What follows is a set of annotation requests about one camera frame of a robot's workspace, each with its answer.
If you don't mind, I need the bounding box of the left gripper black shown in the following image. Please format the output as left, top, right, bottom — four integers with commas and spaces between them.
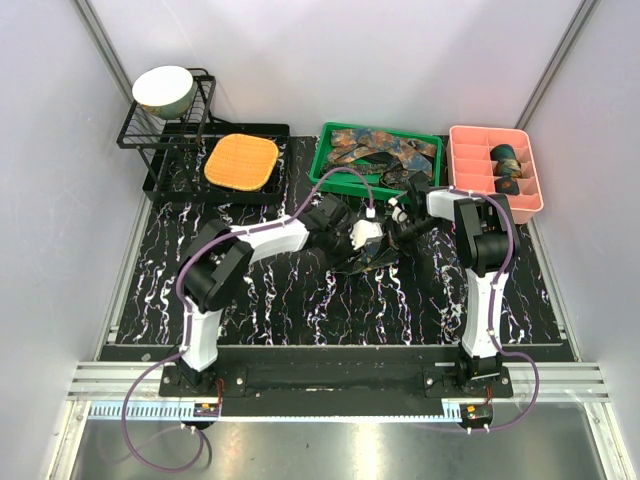
320, 225, 364, 274

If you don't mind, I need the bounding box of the white green ceramic bowl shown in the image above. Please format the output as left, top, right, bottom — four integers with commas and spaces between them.
132, 66, 197, 120

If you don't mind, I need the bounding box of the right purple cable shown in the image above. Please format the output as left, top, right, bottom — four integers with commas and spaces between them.
399, 187, 540, 434

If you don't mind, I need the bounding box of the orange teal patterned tie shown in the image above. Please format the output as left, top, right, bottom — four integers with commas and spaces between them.
327, 128, 437, 174

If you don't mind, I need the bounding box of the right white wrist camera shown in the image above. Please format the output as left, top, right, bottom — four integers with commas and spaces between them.
387, 197, 408, 224

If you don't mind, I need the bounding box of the rolled black orange tie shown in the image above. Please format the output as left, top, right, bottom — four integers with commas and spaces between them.
494, 176, 520, 196

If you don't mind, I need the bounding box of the rolled dark green tie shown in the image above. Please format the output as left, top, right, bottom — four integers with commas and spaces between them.
490, 144, 517, 162

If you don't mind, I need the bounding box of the purple cable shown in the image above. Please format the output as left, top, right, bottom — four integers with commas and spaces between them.
120, 167, 377, 474
399, 187, 540, 434

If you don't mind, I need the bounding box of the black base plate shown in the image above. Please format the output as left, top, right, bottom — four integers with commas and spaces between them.
159, 346, 514, 423

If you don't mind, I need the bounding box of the dark patterned tie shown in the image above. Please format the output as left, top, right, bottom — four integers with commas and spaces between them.
321, 152, 435, 190

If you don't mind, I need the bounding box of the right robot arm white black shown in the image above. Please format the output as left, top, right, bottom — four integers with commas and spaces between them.
389, 179, 519, 397

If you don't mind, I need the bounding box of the orange woven square mat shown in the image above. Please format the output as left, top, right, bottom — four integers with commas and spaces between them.
204, 134, 279, 192

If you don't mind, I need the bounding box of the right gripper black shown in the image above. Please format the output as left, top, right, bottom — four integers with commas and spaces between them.
372, 216, 442, 267

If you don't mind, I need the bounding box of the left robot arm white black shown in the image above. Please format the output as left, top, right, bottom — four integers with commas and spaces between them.
176, 195, 356, 396

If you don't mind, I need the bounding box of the black wire dish rack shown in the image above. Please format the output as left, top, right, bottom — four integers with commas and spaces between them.
117, 68, 292, 205

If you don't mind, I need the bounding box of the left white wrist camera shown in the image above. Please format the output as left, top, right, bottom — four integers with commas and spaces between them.
350, 207, 384, 250

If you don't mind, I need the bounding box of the green plastic bin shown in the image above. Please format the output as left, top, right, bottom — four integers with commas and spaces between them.
309, 122, 444, 201

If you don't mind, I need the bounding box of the pink divided organizer box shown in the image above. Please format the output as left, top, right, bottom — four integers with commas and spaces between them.
448, 125, 544, 224

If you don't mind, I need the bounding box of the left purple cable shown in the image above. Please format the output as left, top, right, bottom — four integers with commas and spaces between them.
120, 167, 377, 474

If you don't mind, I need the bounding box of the blue yellow floral tie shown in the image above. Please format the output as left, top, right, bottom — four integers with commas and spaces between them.
338, 238, 400, 275

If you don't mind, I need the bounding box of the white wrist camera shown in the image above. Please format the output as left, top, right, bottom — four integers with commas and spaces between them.
387, 197, 408, 224
350, 207, 384, 250

